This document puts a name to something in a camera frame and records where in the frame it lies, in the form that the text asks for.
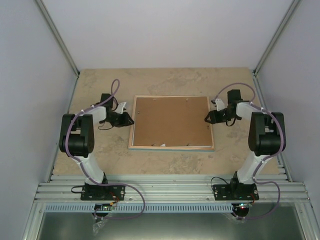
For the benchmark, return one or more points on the right aluminium corner post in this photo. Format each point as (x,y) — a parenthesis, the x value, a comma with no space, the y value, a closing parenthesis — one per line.
(277,34)

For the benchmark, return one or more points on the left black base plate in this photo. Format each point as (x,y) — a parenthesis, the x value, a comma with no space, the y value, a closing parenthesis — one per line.
(102,193)

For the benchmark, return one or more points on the aluminium corner post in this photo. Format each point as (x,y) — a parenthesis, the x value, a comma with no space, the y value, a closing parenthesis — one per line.
(277,34)
(54,30)

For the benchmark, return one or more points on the small circuit board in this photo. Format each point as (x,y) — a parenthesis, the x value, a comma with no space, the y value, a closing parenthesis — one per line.
(105,206)
(243,205)

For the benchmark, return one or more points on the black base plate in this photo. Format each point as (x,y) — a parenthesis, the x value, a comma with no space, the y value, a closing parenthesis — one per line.
(102,193)
(239,192)

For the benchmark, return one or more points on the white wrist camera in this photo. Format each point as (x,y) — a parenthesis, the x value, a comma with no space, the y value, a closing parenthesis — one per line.
(121,107)
(219,104)

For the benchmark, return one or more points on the grey slotted cable duct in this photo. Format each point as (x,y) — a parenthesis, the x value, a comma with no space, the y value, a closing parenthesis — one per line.
(139,207)

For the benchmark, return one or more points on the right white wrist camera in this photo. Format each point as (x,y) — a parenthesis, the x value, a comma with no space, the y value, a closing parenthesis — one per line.
(219,104)

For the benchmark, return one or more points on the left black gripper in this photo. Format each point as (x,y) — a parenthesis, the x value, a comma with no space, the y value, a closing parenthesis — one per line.
(125,121)

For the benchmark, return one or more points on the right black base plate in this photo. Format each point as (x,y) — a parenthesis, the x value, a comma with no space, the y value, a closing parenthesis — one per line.
(239,192)

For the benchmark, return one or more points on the brown cardboard backing board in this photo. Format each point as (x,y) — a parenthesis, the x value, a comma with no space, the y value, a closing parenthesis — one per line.
(172,120)

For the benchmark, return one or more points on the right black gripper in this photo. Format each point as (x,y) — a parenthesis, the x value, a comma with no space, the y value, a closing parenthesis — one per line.
(215,119)

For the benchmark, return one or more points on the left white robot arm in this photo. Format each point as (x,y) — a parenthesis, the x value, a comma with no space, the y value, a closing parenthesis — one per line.
(77,135)

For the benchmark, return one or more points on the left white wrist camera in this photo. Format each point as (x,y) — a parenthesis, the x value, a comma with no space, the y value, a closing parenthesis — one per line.
(121,107)

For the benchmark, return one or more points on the clear plastic bag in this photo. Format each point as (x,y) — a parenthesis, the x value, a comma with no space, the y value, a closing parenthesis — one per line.
(97,226)

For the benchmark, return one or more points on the aluminium rail base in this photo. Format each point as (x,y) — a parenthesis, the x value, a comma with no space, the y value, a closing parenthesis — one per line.
(172,188)

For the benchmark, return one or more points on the right small circuit board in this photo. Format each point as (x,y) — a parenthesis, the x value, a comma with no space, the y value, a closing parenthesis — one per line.
(243,205)

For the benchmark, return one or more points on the left small circuit board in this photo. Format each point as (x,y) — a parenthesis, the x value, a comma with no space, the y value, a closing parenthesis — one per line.
(105,206)

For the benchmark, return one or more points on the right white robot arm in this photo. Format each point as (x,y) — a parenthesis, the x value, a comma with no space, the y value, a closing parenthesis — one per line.
(266,139)

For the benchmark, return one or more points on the left aluminium corner post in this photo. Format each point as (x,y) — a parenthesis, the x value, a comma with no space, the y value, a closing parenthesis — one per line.
(54,30)

